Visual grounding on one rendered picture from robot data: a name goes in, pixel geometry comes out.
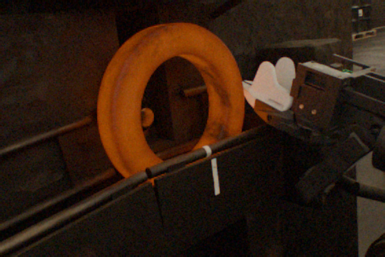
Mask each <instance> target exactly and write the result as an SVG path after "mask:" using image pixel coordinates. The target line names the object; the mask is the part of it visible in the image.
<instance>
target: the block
mask: <svg viewBox="0 0 385 257"><path fill-rule="evenodd" d="M333 54H335V55H338V56H341V57H344V58H345V45H344V42H343V41H342V40H340V39H336V38H332V39H319V40H307V41H289V42H285V43H275V44H271V45H267V46H265V47H264V48H262V49H261V51H260V64H261V63H264V62H269V63H271V64H272V65H273V66H274V67H275V66H276V64H277V62H278V61H279V60H280V59H281V58H288V59H290V60H291V61H292V62H293V64H294V69H295V72H297V68H298V64H299V63H301V64H304V63H308V62H311V61H313V62H315V63H318V64H319V65H326V66H329V65H330V64H331V61H332V58H333ZM332 150H333V149H332V148H331V147H330V146H325V145H322V146H319V145H315V144H311V143H309V142H306V141H304V140H301V139H298V138H297V137H294V136H292V135H289V134H288V133H285V132H283V136H282V152H283V181H284V191H285V194H284V195H283V196H282V197H281V198H279V199H280V200H284V201H287V202H290V203H294V204H297V205H301V206H305V207H308V208H313V209H316V210H326V209H327V208H330V207H332V206H333V205H334V204H336V203H337V202H339V201H340V200H342V199H343V198H345V197H347V195H348V192H346V191H344V190H342V189H340V188H338V187H336V186H334V187H333V188H332V189H331V191H330V193H329V194H328V195H325V196H322V197H321V198H319V199H318V200H317V198H315V199H313V200H311V201H310V202H308V203H307V202H306V201H305V200H304V199H303V197H302V196H301V195H300V193H299V192H298V191H297V190H296V189H295V187H294V186H295V185H296V184H297V183H298V182H300V181H301V180H300V178H301V177H302V176H303V175H304V174H305V172H306V171H307V169H308V168H311V167H312V166H314V165H316V164H319V163H320V162H321V161H322V160H323V159H324V158H325V157H326V156H327V155H329V154H330V153H331V151H332Z"/></svg>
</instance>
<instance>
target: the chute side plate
mask: <svg viewBox="0 0 385 257"><path fill-rule="evenodd" d="M214 158H215V159H216V165H217V177H218V183H219V194H217V195H215V182H214V176H213V169H212V159H214ZM274 176H276V178H277V187H278V198H281V197H282V196H283V195H284V194H285V191H284V181H283V163H282V144H281V132H280V131H274V132H272V133H269V134H267V135H262V136H260V137H258V138H256V139H253V140H250V141H248V142H246V143H243V144H240V145H238V146H235V147H234V148H231V149H228V150H225V151H223V152H221V153H218V154H216V155H213V156H212V157H207V158H205V159H202V160H199V161H196V162H194V163H193V164H190V165H187V166H184V167H183V168H180V169H177V170H174V171H172V172H170V173H168V174H165V175H162V176H161V177H158V178H155V179H154V180H153V181H154V186H155V193H154V189H153V185H152V182H151V181H147V182H146V183H143V184H142V185H141V186H138V187H136V188H134V189H133V190H131V191H129V192H127V193H126V194H124V195H122V196H121V197H118V198H117V199H115V200H113V201H111V202H109V203H107V204H106V205H103V206H101V207H99V208H98V209H96V210H94V211H92V212H90V213H88V214H86V215H84V216H82V217H80V218H79V219H78V220H76V221H74V222H72V223H70V224H69V225H66V226H65V227H62V228H61V229H59V230H57V231H55V232H53V233H52V234H49V235H47V236H45V237H43V238H42V239H40V240H38V241H36V242H34V243H32V244H31V245H28V246H27V247H25V248H23V249H22V250H20V251H18V252H17V253H15V254H13V255H11V256H8V257H173V256H174V255H176V254H178V253H180V252H183V251H185V250H187V249H188V248H190V247H192V246H193V245H195V244H197V243H199V242H200V241H202V240H204V239H206V238H208V237H209V236H212V235H213V234H215V233H216V232H218V231H219V230H222V229H223V228H225V227H228V226H230V225H231V224H233V223H236V222H237V221H238V220H240V219H242V218H243V217H245V203H244V196H243V193H244V191H245V190H247V189H249V188H251V187H253V186H255V185H257V184H259V183H260V182H262V181H266V180H268V179H270V178H272V177H274ZM155 195H156V198H155Z"/></svg>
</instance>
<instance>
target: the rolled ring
mask: <svg viewBox="0 0 385 257"><path fill-rule="evenodd" d="M174 56H179V57H182V58H185V59H186V60H189V61H190V62H191V63H192V64H193V65H194V66H195V67H196V68H197V69H198V70H199V72H200V74H201V75H202V77H203V79H204V81H205V84H206V87H207V90H208V95H209V115H208V121H207V125H206V128H205V131H204V132H203V135H202V136H201V138H200V140H199V141H198V143H197V144H196V146H195V147H194V148H193V149H192V150H191V151H193V150H196V149H198V148H201V147H202V146H207V145H209V144H212V143H215V142H217V141H219V140H222V139H225V138H227V137H230V136H233V135H237V134H239V133H241V129H242V126H243V117H244V109H245V99H244V90H243V83H242V79H241V75H240V72H239V68H238V67H237V63H236V61H235V59H234V57H233V55H232V54H231V52H230V50H229V49H228V48H227V46H226V45H224V44H223V42H222V41H221V40H220V39H219V38H217V37H216V36H215V35H214V34H213V33H212V32H210V31H208V30H207V29H205V28H203V27H201V26H198V25H195V24H192V23H168V24H162V25H154V26H152V27H149V28H146V29H145V30H142V31H140V32H138V33H137V34H135V35H134V36H132V37H131V38H130V39H129V40H128V41H127V42H126V43H124V44H123V45H122V47H121V48H120V49H119V50H118V51H117V52H116V54H115V55H114V57H113V58H112V59H111V62H110V63H109V65H108V67H107V68H106V71H105V73H104V78H103V80H102V84H101V87H100V92H99V96H98V127H99V131H100V136H101V139H102V143H103V145H104V149H105V152H106V154H107V156H108V158H109V159H110V160H111V162H112V164H113V165H114V166H115V167H116V169H117V170H118V171H119V172H120V173H121V174H122V175H123V176H124V177H125V178H127V177H129V176H131V175H133V174H135V173H137V172H139V171H141V170H144V171H145V170H146V168H148V167H149V166H152V165H155V164H158V163H160V162H162V161H163V160H162V159H160V158H159V157H157V156H156V155H155V154H154V153H153V152H152V151H151V149H150V148H149V145H148V143H147V141H146V139H145V136H144V134H143V130H142V124H141V103H142V97H143V94H144V90H145V88H146V85H147V83H148V81H149V78H150V77H151V75H152V73H153V72H154V71H155V69H156V68H158V67H159V66H160V65H161V64H162V63H163V62H165V61H166V60H168V59H169V58H172V57H174Z"/></svg>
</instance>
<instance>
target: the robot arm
mask: <svg viewBox="0 0 385 257"><path fill-rule="evenodd" d="M342 61H344V62H346V63H352V64H354V65H357V66H360V67H361V71H357V72H355V73H354V71H350V70H348V69H343V70H342V67H343V65H342V64H341V63H342ZM375 70H376V67H372V66H370V65H366V64H364V63H359V62H356V61H354V60H350V59H348V58H344V57H341V56H338V55H335V54H333V58H332V61H331V64H330V65H329V66H326V65H319V64H318V63H315V62H313V61H311V62H308V63H304V64H301V63H299V64H298V68H297V72H295V69H294V64H293V62H292V61H291V60H290V59H288V58H281V59H280V60H279V61H278V62H277V64H276V66H275V67H274V66H273V65H272V64H271V63H269V62H264V63H261V64H260V66H259V69H258V72H257V74H256V77H255V79H254V82H252V81H246V80H245V81H243V82H242V83H243V90H244V96H245V97H246V99H247V101H248V102H249V103H250V105H251V106H252V107H253V108H254V112H256V113H258V115H259V116H260V117H261V118H262V119H263V120H264V121H265V122H266V123H268V124H269V125H270V126H273V127H274V128H276V129H278V130H280V131H282V132H285V133H288V134H289V135H292V136H294V137H297V138H298V139H301V140H304V141H306V142H309V143H311V144H315V145H319V146H322V145H325V146H330V147H331V148H332V149H333V150H332V151H331V153H330V154H329V155H327V156H326V157H325V158H324V159H323V160H322V161H321V162H320V163H319V164H316V165H314V166H312V167H311V168H308V169H307V171H306V172H305V174H304V175H303V176H302V177H301V178H300V180H301V181H300V182H298V183H297V184H296V185H295V186H294V187H295V189H296V190H297V191H298V192H299V193H300V195H301V196H302V197H303V199H304V200H305V201H306V202H307V203H308V202H310V201H311V200H313V199H315V198H317V200H318V199H319V198H321V197H322V196H325V195H328V194H329V193H330V191H331V189H332V188H333V187H334V186H335V185H336V184H335V182H336V181H337V180H338V179H339V178H341V177H342V176H343V175H344V174H345V173H347V172H348V171H349V170H350V169H352V167H354V166H355V165H356V164H357V163H358V162H359V161H360V160H362V159H364V158H365V157H366V156H367V155H368V154H369V153H370V152H371V151H373V153H372V158H371V162H372V165H373V167H374V168H376V169H378V170H381V171H383V172H384V177H385V76H383V75H381V74H377V73H375Z"/></svg>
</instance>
